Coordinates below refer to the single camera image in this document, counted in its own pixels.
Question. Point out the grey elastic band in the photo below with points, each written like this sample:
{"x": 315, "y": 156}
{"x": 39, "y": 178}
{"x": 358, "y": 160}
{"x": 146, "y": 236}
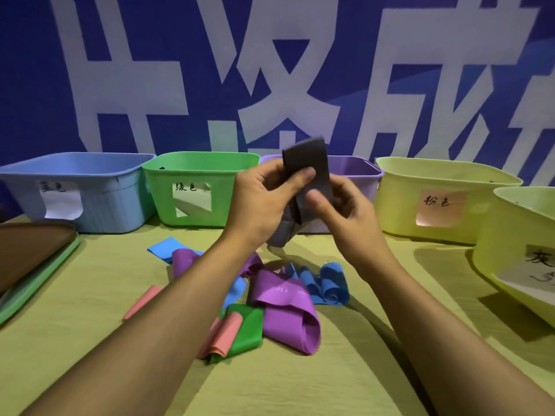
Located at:
{"x": 304, "y": 153}

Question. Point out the purple plastic bin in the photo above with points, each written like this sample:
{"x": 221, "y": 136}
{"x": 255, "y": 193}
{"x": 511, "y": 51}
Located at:
{"x": 352, "y": 169}

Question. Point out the green plastic bin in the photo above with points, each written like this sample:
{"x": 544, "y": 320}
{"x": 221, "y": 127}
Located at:
{"x": 225, "y": 199}

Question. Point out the small purple elastic band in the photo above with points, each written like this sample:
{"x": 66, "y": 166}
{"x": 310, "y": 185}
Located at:
{"x": 184, "y": 260}

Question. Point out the yellow bin with pink label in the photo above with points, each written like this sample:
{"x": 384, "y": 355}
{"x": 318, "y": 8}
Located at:
{"x": 399, "y": 203}

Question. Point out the blue banner with white characters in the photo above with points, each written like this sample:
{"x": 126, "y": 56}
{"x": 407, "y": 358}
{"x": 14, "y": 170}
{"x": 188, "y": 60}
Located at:
{"x": 277, "y": 69}

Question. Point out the green plastic lid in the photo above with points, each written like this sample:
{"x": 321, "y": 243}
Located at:
{"x": 41, "y": 279}

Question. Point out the person's right thumb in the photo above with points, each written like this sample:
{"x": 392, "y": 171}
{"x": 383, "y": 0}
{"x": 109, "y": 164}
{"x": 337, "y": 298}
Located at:
{"x": 321, "y": 204}

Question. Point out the yellow bin with white label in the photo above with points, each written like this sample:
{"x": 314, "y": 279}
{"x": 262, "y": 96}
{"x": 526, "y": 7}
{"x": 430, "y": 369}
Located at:
{"x": 503, "y": 229}

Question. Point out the green elastic band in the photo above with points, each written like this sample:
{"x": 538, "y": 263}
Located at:
{"x": 249, "y": 329}

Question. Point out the brown plastic lid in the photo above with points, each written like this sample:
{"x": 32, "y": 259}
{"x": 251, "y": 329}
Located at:
{"x": 30, "y": 251}

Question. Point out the blue plastic bin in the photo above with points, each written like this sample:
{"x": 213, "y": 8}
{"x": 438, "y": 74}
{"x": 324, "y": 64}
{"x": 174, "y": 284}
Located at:
{"x": 104, "y": 199}

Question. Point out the person's right hand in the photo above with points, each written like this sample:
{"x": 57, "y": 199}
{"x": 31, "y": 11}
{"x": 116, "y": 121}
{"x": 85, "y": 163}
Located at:
{"x": 351, "y": 229}

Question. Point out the white paper label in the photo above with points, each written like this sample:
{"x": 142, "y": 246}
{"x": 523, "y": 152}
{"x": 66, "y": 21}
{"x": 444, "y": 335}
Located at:
{"x": 193, "y": 202}
{"x": 63, "y": 203}
{"x": 531, "y": 272}

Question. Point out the person's left thumb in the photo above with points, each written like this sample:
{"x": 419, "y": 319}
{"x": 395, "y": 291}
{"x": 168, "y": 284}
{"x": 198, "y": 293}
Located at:
{"x": 298, "y": 182}

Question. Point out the rolled pink elastic band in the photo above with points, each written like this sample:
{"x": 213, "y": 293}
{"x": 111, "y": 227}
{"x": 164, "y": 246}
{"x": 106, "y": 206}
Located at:
{"x": 223, "y": 335}

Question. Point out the flat blue elastic band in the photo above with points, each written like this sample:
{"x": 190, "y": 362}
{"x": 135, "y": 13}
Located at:
{"x": 167, "y": 251}

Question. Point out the person's left forearm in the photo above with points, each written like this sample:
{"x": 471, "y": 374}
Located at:
{"x": 164, "y": 333}

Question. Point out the person's right forearm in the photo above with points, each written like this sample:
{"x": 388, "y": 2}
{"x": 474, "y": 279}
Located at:
{"x": 433, "y": 342}

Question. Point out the large purple elastic band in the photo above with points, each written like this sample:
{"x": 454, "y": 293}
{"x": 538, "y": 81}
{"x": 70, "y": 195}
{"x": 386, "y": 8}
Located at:
{"x": 286, "y": 311}

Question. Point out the pink paper label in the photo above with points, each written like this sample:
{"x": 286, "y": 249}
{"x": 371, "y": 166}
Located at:
{"x": 442, "y": 210}

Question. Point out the person's left hand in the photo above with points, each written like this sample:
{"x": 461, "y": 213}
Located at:
{"x": 256, "y": 207}

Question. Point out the curled blue elastic band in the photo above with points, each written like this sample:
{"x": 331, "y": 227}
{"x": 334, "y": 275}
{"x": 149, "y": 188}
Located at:
{"x": 331, "y": 283}

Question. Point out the flat pink elastic band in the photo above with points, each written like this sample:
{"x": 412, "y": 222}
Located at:
{"x": 143, "y": 303}

